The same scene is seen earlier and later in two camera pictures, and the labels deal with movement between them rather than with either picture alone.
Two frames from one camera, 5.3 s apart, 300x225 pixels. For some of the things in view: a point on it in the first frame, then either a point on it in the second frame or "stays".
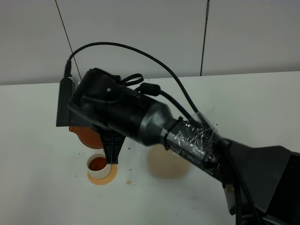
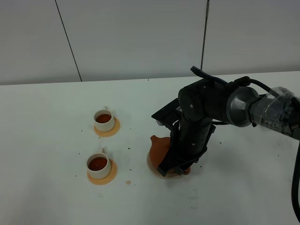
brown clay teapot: [88, 136] → [159, 148]
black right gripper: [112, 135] → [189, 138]
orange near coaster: [106, 180] stays
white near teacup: [97, 167] stays
